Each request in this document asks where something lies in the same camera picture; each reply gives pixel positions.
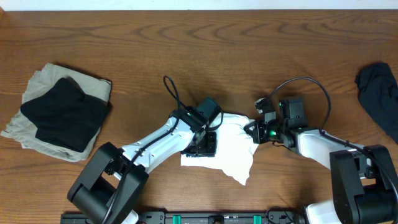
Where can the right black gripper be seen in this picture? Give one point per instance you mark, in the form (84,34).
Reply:
(257,131)

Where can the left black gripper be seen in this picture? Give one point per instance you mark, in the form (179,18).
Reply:
(203,148)

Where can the white t-shirt with logo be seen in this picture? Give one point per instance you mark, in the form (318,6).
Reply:
(234,148)

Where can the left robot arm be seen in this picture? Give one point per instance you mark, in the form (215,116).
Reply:
(109,186)

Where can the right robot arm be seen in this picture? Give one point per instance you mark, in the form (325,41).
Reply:
(363,178)

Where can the crumpled black garment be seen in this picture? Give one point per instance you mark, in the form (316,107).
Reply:
(378,96)

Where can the folded black garment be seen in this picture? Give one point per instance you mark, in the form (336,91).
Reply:
(65,116)

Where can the folded beige garment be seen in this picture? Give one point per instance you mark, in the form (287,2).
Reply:
(23,131)

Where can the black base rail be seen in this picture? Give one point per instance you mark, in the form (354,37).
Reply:
(268,217)

